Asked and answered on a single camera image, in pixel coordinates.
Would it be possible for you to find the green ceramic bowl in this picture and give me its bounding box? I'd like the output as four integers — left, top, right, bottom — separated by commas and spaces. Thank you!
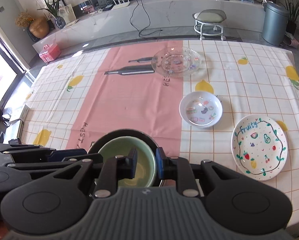
98, 136, 157, 188

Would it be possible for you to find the orange steel bowl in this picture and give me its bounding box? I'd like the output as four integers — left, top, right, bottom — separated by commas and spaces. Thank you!
88, 129, 162, 187

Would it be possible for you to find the small white sticker plate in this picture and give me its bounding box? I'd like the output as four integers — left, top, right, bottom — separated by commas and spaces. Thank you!
179, 91, 223, 128

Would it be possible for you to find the white fruity painted plate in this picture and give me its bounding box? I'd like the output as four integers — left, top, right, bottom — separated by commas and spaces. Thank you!
231, 114, 288, 181

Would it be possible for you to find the clear glass plate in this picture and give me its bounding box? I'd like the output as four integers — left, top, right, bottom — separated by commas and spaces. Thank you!
151, 47, 203, 78

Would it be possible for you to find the pink storage box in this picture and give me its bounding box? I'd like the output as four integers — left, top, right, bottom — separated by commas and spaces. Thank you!
39, 43, 61, 63

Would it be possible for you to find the white rolling stool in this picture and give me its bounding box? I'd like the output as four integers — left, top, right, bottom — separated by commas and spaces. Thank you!
192, 9, 227, 41

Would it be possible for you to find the brown round vase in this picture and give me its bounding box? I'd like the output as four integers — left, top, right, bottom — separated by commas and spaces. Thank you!
30, 17, 50, 39

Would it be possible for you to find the white wifi router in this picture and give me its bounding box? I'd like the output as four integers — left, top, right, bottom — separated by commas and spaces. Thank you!
112, 0, 130, 10

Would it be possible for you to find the framed photo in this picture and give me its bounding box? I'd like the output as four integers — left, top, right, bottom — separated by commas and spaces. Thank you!
58, 4, 76, 24

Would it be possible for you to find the potted plant in blue vase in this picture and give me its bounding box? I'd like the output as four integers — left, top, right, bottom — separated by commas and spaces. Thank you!
39, 0, 66, 29

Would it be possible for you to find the grey metal trash can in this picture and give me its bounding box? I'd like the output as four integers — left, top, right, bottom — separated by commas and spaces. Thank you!
262, 2, 289, 47

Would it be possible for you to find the black power cable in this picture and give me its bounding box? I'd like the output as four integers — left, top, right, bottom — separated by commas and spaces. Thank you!
129, 0, 163, 39

